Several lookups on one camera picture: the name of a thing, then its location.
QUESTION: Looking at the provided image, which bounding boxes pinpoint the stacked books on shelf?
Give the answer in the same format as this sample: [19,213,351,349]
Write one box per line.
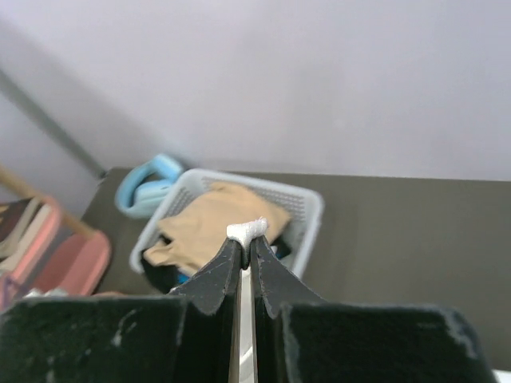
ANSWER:
[1,197,52,274]

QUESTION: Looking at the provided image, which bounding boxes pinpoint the beige garment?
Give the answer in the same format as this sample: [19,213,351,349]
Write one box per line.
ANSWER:
[144,182,291,275]

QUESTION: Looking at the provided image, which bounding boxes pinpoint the pink two-tier shelf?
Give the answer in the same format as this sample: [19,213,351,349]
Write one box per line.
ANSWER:
[1,167,111,308]

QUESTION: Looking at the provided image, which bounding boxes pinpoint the white bra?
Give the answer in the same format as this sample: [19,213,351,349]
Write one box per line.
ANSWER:
[227,218,268,382]

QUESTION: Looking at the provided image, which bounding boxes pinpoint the black garment in basket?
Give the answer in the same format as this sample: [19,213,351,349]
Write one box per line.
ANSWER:
[139,238,291,294]

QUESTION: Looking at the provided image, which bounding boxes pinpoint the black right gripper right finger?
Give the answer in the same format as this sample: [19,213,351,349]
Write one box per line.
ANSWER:
[250,238,496,382]

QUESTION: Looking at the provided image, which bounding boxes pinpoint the blue headphones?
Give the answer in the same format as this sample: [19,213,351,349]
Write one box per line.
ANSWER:
[114,154,184,219]

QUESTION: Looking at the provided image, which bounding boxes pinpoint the white perforated plastic basket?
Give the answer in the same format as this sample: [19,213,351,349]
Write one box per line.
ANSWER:
[129,168,324,278]

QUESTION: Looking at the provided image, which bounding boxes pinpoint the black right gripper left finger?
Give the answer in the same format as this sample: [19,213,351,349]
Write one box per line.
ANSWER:
[1,240,243,382]

